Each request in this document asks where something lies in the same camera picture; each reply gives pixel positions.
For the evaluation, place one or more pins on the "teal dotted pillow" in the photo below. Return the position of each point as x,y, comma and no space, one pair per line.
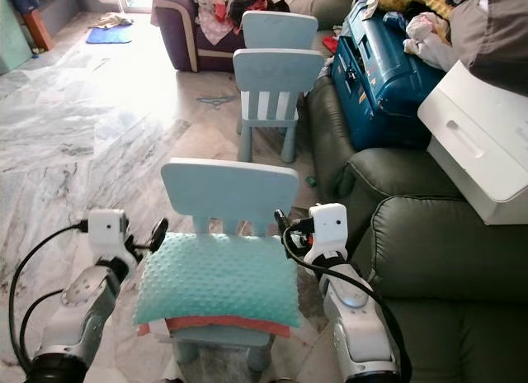
214,280

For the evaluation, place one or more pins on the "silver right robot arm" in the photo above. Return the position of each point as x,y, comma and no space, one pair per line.
359,325

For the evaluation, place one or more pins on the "grey green leather sofa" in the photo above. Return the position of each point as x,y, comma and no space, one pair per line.
437,259

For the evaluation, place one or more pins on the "light blue child chair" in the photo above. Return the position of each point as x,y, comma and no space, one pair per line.
276,73
279,30
227,189

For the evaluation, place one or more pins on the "blue hard suitcase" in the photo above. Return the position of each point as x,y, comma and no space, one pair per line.
379,86

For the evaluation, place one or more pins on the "purple beige armchair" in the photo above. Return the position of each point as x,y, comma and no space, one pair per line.
173,36

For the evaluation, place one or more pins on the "white drawer cabinet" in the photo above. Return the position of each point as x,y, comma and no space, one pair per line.
478,144

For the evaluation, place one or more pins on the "blue floor mat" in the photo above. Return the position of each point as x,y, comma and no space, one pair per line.
107,36

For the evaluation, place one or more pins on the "beige crumpled cloth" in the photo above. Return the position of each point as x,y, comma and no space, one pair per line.
114,21

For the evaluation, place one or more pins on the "mixed clothes pile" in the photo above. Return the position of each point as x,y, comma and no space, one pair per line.
227,7

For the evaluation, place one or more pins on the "white pink cloth bundle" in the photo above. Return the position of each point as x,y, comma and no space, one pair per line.
429,36

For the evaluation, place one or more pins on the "teal green cabinet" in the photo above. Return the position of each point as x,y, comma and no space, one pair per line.
12,32

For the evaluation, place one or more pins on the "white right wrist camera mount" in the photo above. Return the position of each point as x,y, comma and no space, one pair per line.
330,230

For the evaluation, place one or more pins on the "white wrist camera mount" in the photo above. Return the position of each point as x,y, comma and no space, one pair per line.
109,231
330,230

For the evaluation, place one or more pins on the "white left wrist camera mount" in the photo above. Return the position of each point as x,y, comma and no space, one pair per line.
109,231

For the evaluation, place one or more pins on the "brown wooden post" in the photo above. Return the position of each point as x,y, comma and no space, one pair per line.
40,28

